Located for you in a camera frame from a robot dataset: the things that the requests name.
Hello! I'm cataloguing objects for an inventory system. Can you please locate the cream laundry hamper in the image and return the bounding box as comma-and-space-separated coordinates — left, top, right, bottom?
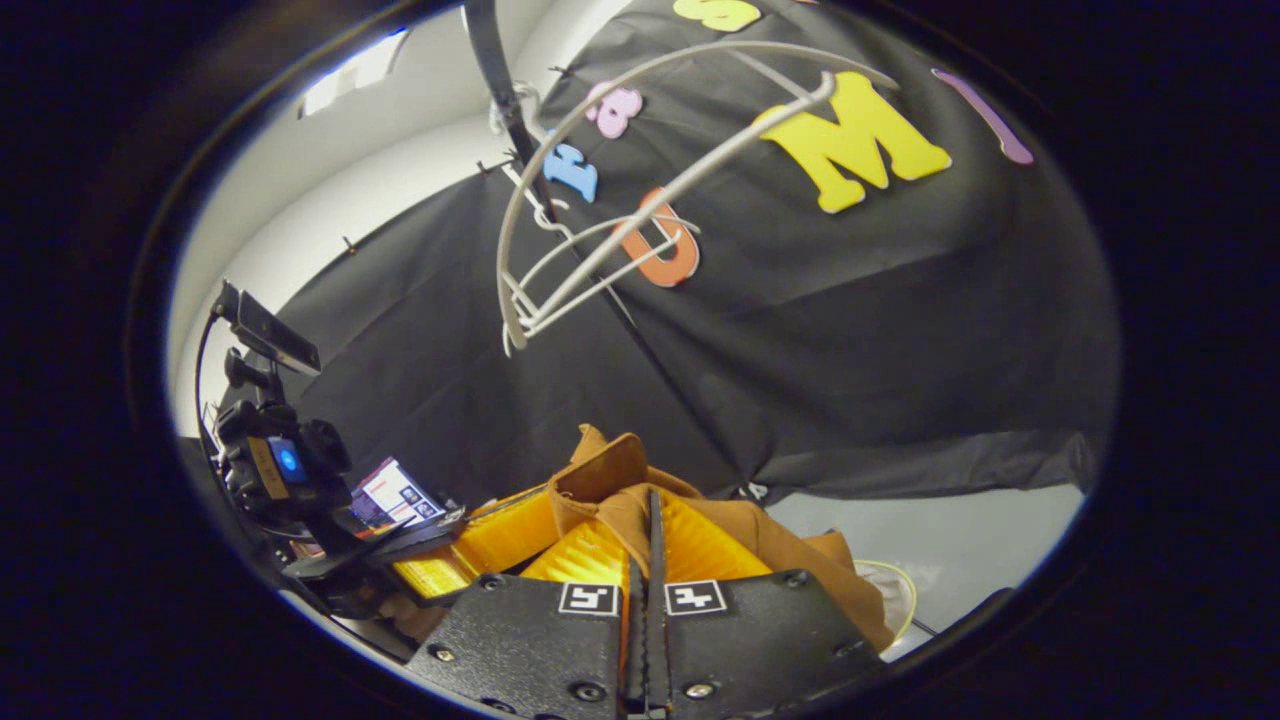
855, 558, 918, 646

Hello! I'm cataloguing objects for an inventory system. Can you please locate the brown shirt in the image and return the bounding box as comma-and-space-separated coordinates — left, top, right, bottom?
545, 424, 896, 653

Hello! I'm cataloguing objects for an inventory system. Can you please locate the white clothes hanger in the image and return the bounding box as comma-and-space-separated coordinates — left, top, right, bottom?
495, 40, 901, 353
500, 160, 703, 336

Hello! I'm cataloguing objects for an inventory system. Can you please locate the large ceiling light panel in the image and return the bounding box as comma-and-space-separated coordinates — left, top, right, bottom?
300, 28, 411, 119

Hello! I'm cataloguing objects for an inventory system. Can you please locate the black backdrop cloth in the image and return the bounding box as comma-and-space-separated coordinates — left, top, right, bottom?
270, 0, 1121, 511

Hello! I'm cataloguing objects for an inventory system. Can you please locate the black clothes rack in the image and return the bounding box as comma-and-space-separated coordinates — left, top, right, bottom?
463, 0, 546, 201

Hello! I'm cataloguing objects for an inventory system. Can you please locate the white tape wrap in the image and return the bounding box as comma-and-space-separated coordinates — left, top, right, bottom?
488, 82, 541, 136

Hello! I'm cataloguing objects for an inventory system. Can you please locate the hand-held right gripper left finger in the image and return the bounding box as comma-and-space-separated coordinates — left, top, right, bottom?
403, 518, 649, 720

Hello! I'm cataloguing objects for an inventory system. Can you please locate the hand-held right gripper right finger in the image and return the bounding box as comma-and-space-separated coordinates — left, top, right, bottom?
648, 488, 889, 720

